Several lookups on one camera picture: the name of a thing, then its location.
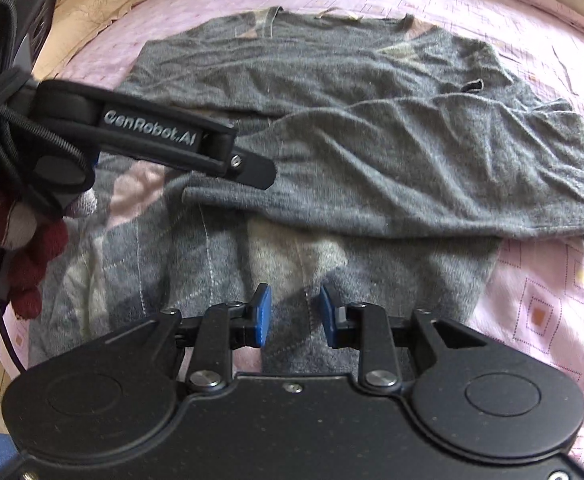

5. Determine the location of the beige embroidered pillow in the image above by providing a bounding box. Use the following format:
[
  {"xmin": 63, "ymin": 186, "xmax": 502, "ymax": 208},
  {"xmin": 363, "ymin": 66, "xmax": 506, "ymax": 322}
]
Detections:
[{"xmin": 47, "ymin": 0, "xmax": 140, "ymax": 63}]

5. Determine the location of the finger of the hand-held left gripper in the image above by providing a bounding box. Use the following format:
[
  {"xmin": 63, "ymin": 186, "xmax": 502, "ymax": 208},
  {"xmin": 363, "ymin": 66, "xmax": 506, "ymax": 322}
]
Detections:
[{"xmin": 224, "ymin": 147, "xmax": 277, "ymax": 191}]

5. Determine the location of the pink patterned bedsheet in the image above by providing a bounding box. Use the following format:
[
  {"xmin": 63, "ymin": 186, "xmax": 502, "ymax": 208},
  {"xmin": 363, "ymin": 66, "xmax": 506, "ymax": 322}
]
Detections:
[{"xmin": 0, "ymin": 0, "xmax": 584, "ymax": 480}]

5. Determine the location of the person's left hand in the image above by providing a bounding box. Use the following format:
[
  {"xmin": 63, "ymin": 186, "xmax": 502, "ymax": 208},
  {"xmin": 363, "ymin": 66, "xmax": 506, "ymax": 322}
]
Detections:
[{"xmin": 0, "ymin": 167, "xmax": 98, "ymax": 321}]

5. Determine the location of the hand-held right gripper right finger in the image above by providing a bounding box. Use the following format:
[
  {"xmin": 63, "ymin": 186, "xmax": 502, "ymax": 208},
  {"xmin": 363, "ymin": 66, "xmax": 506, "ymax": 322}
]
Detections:
[{"xmin": 318, "ymin": 284, "xmax": 492, "ymax": 395}]

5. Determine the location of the black cable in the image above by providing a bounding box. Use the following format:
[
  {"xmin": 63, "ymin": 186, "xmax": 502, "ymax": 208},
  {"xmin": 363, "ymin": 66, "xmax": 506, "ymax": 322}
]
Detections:
[{"xmin": 0, "ymin": 120, "xmax": 28, "ymax": 373}]

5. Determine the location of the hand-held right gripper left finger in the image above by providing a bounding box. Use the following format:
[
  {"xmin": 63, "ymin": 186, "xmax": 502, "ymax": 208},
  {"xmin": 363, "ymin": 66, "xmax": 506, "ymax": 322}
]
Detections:
[{"xmin": 104, "ymin": 282, "xmax": 273, "ymax": 395}]

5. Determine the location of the grey knitted sweater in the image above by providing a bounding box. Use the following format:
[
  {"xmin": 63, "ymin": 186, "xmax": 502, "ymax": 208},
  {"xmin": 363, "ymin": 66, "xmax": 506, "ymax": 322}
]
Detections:
[{"xmin": 29, "ymin": 6, "xmax": 584, "ymax": 376}]

